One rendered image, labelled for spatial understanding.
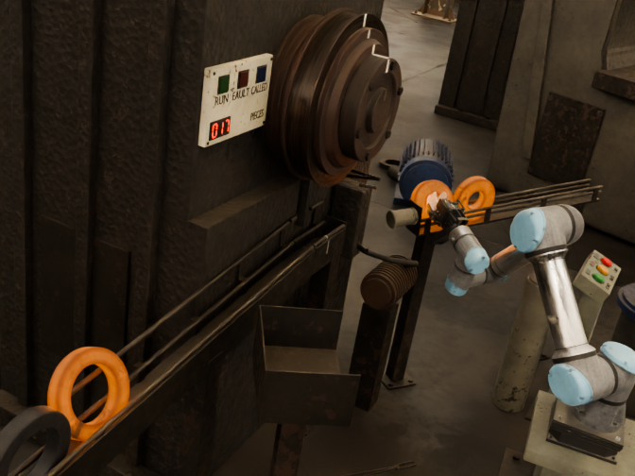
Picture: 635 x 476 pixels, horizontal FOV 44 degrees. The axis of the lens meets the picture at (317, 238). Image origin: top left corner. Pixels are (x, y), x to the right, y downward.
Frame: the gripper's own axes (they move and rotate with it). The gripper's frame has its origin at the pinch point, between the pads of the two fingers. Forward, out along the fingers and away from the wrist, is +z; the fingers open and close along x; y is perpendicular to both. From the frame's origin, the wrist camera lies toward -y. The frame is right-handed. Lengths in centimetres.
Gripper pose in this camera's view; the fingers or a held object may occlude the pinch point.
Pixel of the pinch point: (430, 198)
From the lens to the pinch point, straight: 270.2
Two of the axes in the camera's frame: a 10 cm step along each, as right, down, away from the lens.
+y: 2.7, -7.5, -6.1
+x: -9.1, 0.1, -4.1
